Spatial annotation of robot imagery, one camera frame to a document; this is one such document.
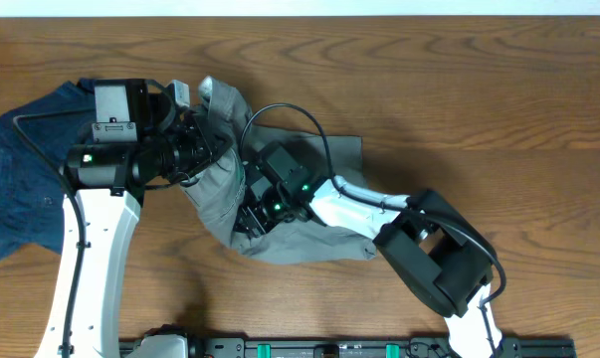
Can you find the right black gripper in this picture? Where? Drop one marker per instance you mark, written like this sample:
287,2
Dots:
253,211

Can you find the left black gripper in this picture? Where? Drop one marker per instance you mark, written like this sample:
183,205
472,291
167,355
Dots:
195,132

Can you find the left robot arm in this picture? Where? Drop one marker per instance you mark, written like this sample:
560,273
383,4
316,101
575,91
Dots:
143,131

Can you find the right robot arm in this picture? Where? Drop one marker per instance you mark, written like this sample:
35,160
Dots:
441,258

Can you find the folded navy blue shorts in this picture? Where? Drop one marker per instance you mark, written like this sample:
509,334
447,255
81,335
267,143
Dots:
31,199

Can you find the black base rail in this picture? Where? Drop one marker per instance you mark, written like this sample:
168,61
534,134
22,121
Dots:
189,345

